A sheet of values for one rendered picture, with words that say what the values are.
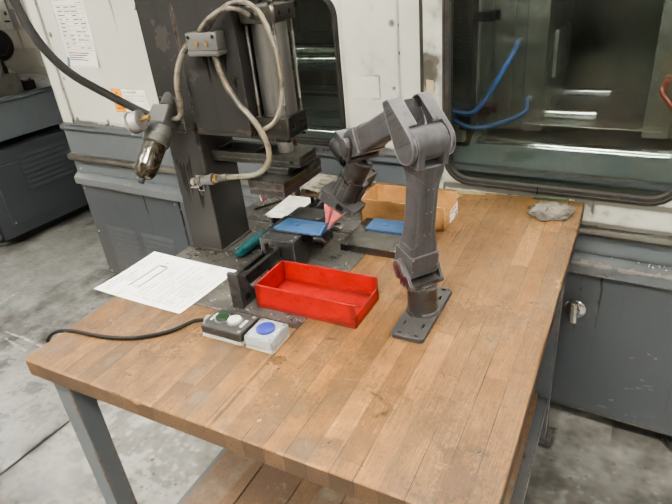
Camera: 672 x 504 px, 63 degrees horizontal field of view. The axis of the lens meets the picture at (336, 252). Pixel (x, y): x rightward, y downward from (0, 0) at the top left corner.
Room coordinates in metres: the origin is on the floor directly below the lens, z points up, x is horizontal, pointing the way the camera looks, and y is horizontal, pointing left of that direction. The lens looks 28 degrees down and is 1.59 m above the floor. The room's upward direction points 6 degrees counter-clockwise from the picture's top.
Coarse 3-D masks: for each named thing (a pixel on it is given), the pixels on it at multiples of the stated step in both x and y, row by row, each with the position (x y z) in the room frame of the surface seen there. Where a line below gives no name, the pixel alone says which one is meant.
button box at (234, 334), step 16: (192, 320) 1.01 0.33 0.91; (208, 320) 0.98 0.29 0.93; (256, 320) 0.96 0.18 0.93; (48, 336) 1.07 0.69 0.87; (96, 336) 1.00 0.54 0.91; (112, 336) 0.98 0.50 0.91; (128, 336) 0.98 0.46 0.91; (144, 336) 0.97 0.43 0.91; (208, 336) 0.96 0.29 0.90; (224, 336) 0.93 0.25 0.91; (240, 336) 0.92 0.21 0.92
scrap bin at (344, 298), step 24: (288, 264) 1.15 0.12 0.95; (264, 288) 1.04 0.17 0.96; (288, 288) 1.11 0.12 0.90; (312, 288) 1.10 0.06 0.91; (336, 288) 1.08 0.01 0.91; (360, 288) 1.05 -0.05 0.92; (288, 312) 1.01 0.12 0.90; (312, 312) 0.98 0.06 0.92; (336, 312) 0.95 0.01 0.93; (360, 312) 0.95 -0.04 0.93
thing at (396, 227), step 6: (372, 222) 1.39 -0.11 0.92; (378, 222) 1.38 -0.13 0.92; (384, 222) 1.38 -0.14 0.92; (390, 222) 1.38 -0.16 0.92; (396, 222) 1.37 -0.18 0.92; (402, 222) 1.37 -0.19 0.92; (366, 228) 1.35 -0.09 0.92; (372, 228) 1.35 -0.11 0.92; (378, 228) 1.35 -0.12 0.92; (384, 228) 1.34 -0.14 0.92; (390, 228) 1.34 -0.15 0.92; (396, 228) 1.33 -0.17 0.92; (402, 228) 1.33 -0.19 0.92
